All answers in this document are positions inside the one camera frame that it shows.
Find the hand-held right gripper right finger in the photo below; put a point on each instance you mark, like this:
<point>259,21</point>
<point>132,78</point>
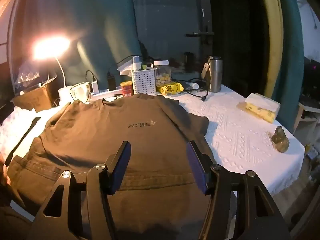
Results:
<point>198,172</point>

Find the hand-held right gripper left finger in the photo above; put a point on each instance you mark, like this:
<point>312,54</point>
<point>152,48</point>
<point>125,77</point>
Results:
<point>120,172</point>

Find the dark brown t-shirt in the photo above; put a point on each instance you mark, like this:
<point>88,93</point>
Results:
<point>100,135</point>

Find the blue white box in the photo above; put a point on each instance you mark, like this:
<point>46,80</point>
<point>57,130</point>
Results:
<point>105,94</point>

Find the red tin can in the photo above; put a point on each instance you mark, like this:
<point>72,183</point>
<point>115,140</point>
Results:
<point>126,88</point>

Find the yellow snack packet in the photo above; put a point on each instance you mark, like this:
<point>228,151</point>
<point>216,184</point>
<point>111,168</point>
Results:
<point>171,88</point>

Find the small brown figurine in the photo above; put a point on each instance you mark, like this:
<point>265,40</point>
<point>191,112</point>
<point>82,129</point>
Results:
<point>281,141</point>

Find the cream cartoon mug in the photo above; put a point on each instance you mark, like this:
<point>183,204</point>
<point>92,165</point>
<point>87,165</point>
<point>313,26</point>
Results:
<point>80,92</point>

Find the white charger plug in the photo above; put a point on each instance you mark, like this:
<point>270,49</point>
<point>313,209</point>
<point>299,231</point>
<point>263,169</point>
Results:
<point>95,86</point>

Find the yellow tissue pack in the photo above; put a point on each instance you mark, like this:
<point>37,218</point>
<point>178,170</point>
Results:
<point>260,106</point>

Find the white plastic basket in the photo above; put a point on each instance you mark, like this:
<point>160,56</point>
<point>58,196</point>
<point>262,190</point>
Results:
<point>143,82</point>

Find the white desk lamp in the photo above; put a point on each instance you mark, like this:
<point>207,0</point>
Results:
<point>64,92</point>

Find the stainless steel tumbler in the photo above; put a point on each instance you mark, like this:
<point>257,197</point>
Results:
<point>215,75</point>

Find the clear jar with white lid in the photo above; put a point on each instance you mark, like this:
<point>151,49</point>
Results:
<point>163,76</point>

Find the black flat strip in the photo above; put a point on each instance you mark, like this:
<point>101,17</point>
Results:
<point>22,140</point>

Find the white crumpled paper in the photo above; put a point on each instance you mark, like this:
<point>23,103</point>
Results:
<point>126,68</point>

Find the tan hanging tag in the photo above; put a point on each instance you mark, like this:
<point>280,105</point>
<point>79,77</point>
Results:
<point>205,68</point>

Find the brown cardboard box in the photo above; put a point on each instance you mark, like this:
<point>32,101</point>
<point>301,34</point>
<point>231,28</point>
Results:
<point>35,97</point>

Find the wooden stool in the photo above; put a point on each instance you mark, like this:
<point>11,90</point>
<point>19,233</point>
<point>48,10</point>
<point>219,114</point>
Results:
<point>308,110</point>

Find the clear plastic bag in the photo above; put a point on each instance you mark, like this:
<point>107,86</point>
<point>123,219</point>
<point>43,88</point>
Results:
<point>27,76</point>

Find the teal curtain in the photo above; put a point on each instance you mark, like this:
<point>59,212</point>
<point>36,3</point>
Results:
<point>100,30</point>

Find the yellow curtain trim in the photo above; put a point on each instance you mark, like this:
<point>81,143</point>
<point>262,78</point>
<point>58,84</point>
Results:
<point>273,30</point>

